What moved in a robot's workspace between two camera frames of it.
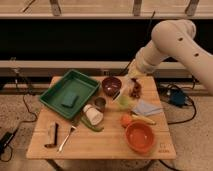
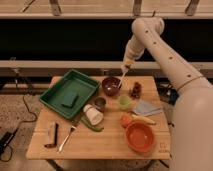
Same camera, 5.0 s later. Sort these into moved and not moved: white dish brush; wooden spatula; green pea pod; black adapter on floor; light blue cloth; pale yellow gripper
Moved: pale yellow gripper; white dish brush
Not moved: green pea pod; light blue cloth; black adapter on floor; wooden spatula
